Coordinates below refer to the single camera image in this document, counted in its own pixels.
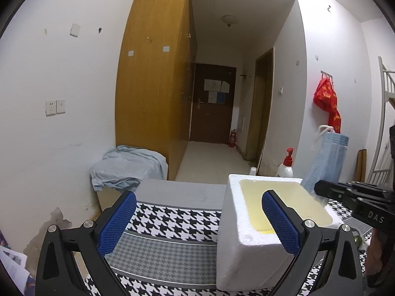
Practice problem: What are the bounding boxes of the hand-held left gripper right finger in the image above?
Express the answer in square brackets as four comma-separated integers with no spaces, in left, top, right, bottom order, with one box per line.
[262,190,365,296]

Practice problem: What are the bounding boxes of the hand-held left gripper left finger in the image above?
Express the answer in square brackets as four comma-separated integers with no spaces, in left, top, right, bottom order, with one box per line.
[35,191,138,296]

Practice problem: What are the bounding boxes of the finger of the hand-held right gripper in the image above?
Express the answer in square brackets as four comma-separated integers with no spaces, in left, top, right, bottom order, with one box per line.
[314,180,395,205]

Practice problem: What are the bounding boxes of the white styrofoam box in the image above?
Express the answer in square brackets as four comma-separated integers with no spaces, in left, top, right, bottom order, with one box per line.
[216,173,344,293]

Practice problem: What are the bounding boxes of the blue paper bag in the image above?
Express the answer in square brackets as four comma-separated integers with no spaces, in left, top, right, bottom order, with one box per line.
[301,125,350,205]

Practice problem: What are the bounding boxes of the white lotion pump bottle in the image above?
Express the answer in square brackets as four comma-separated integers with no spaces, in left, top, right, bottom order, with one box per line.
[276,147,294,178]

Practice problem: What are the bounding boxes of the houndstooth table mat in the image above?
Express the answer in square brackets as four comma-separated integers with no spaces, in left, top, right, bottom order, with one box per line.
[83,200,375,296]

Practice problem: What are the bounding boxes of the light blue cloth pile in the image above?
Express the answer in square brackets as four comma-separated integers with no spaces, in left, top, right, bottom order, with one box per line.
[90,144,169,192]

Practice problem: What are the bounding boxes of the red plastic bag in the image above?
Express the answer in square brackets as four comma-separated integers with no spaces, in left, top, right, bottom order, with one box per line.
[313,77,342,134]

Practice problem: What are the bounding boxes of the loose printed papers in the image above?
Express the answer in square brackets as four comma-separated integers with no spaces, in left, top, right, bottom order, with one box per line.
[0,247,31,293]

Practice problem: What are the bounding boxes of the brown side door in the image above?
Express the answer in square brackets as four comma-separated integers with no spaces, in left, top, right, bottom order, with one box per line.
[245,47,275,162]

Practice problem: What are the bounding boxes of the dark brown entrance door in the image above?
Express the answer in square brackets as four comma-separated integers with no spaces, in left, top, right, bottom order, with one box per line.
[189,63,237,145]

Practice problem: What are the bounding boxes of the wooden wardrobe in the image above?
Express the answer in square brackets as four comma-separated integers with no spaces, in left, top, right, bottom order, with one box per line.
[115,0,198,182]

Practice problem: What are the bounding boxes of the paper notices on door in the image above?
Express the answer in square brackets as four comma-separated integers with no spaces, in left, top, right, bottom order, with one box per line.
[204,79,230,104]

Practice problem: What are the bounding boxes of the ceiling lamp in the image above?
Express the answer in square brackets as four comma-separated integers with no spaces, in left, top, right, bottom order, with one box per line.
[221,14,239,28]

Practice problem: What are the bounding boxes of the white bunk bed frame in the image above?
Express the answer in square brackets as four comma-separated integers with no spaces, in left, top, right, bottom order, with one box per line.
[364,56,395,188]

